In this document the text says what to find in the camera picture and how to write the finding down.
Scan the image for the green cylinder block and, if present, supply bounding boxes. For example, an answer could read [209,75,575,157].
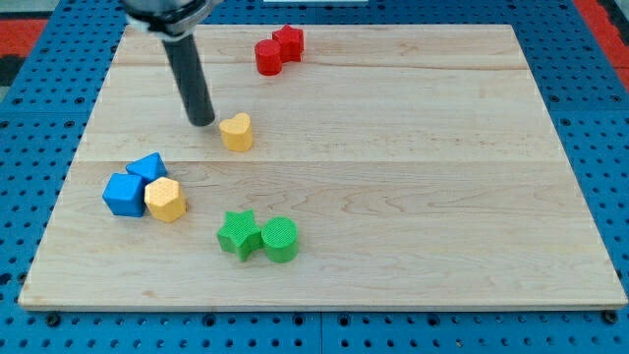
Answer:
[261,216,299,263]

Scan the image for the yellow heart block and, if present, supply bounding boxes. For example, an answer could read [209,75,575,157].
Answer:
[219,112,254,152]

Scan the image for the grey robot end flange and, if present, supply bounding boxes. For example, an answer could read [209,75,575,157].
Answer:
[120,0,223,40]

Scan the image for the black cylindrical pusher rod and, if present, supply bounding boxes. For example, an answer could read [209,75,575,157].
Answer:
[162,34,215,127]

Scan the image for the red star block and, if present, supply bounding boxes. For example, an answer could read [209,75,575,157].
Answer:
[271,25,305,62]

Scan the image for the blue triangle block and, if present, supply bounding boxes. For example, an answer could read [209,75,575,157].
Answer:
[126,152,168,184]

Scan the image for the green star block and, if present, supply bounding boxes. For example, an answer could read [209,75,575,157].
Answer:
[217,209,262,262]

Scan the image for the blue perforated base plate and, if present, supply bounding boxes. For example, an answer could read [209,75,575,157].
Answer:
[1,0,628,353]

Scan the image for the blue cube block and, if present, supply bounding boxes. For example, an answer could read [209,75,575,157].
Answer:
[102,173,145,217]

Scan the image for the light wooden board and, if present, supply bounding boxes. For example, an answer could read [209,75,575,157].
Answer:
[19,25,627,312]

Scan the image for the yellow hexagon block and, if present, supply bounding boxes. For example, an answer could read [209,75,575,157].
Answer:
[144,177,187,222]

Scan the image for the red cylinder block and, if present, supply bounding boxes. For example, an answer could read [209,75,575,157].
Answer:
[255,39,283,76]

